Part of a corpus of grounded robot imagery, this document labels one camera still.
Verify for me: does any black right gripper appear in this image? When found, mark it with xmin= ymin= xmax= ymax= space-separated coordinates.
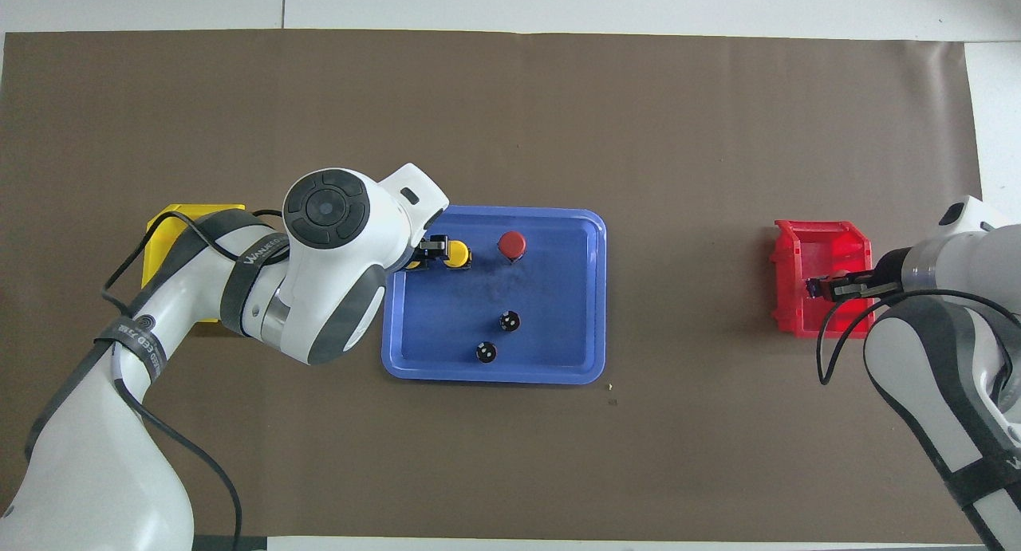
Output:
xmin=830 ymin=248 xmax=907 ymax=301

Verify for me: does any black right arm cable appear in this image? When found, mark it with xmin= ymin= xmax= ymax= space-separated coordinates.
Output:
xmin=815 ymin=289 xmax=1021 ymax=386

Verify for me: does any yellow plastic bin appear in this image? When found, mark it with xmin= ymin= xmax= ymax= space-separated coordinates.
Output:
xmin=141 ymin=204 xmax=248 ymax=325

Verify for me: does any blue plastic tray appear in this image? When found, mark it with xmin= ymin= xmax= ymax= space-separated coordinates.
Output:
xmin=381 ymin=206 xmax=608 ymax=386

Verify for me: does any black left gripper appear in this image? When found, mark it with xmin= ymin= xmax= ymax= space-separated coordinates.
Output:
xmin=420 ymin=234 xmax=452 ymax=270

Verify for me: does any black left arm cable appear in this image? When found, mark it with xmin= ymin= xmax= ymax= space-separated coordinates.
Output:
xmin=100 ymin=208 xmax=285 ymax=551

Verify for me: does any red plastic bin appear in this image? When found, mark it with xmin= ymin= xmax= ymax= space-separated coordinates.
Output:
xmin=769 ymin=219 xmax=878 ymax=340

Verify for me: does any brown paper table mat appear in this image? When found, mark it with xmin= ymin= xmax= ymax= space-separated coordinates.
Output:
xmin=0 ymin=29 xmax=984 ymax=545

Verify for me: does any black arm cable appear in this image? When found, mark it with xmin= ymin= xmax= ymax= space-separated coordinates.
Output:
xmin=100 ymin=208 xmax=285 ymax=551
xmin=815 ymin=289 xmax=1021 ymax=386

